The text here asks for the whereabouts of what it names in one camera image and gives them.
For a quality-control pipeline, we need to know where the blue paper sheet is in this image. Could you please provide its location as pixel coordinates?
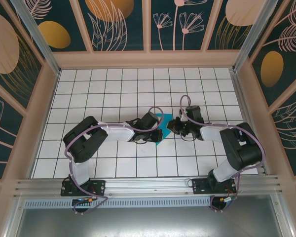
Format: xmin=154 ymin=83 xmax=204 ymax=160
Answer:
xmin=154 ymin=113 xmax=173 ymax=147

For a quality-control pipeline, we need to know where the grey metal base sheet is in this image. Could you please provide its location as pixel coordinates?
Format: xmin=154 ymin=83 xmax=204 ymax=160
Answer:
xmin=14 ymin=207 xmax=284 ymax=237

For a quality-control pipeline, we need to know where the gold oval and feather panel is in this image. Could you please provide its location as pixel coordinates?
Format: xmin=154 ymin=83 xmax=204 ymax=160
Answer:
xmin=248 ymin=0 xmax=296 ymax=107

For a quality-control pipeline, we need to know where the gold disc and leaves panel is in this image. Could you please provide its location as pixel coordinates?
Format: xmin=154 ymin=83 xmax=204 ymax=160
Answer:
xmin=77 ymin=0 xmax=148 ymax=52

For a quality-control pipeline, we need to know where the pale disc gold lines panel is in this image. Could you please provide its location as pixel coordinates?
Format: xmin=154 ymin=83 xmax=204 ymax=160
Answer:
xmin=206 ymin=0 xmax=261 ymax=51

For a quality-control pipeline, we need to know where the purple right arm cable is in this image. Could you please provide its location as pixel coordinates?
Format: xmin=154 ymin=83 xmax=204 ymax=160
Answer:
xmin=179 ymin=95 xmax=266 ymax=213

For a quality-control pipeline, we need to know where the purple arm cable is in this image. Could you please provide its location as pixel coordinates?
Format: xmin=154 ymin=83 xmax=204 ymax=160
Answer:
xmin=179 ymin=95 xmax=266 ymax=213
xmin=64 ymin=106 xmax=166 ymax=216

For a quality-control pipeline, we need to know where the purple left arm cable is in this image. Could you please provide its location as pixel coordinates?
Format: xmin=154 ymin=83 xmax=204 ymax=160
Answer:
xmin=64 ymin=106 xmax=166 ymax=216

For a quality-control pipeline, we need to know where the aluminium side rail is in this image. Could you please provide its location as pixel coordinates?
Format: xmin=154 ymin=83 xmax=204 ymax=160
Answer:
xmin=229 ymin=69 xmax=272 ymax=176

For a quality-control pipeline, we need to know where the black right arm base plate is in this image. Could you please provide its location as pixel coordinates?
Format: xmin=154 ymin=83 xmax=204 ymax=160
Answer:
xmin=191 ymin=177 xmax=237 ymax=196

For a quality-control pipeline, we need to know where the long aluminium base rail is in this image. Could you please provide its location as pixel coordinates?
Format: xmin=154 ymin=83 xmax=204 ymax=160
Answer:
xmin=13 ymin=174 xmax=285 ymax=198

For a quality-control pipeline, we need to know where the slotted grey cable tray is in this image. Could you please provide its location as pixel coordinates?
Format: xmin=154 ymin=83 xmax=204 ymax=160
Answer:
xmin=23 ymin=198 xmax=213 ymax=208

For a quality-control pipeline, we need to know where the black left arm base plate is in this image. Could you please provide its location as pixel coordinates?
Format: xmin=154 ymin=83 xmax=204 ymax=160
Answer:
xmin=60 ymin=179 xmax=107 ymax=198

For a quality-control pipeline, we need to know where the pink flowers wall panel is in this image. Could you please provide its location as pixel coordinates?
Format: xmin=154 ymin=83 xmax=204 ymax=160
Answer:
xmin=149 ymin=0 xmax=208 ymax=52

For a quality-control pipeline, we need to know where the pale leaf outlines wall panel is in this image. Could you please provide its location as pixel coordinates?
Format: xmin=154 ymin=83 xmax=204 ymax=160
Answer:
xmin=268 ymin=81 xmax=296 ymax=176

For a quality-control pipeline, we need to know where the aluminium corner post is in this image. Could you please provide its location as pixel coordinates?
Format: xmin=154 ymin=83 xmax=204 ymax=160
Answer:
xmin=9 ymin=0 xmax=62 ymax=76
xmin=231 ymin=0 xmax=284 ymax=73

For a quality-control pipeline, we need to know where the gold oval wall panel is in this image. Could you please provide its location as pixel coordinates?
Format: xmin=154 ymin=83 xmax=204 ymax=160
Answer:
xmin=16 ymin=0 xmax=93 ymax=54

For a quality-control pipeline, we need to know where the aluminium lower frame rail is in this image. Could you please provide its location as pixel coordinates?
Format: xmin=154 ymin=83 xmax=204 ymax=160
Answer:
xmin=3 ymin=197 xmax=25 ymax=237
xmin=271 ymin=195 xmax=296 ymax=237

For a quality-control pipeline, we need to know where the single flower wall panel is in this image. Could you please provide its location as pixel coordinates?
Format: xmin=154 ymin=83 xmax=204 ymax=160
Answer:
xmin=0 ymin=85 xmax=25 ymax=180

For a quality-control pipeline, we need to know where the large pale disc wall panel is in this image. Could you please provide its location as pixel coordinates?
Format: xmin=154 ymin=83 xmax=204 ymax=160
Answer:
xmin=0 ymin=0 xmax=44 ymax=112

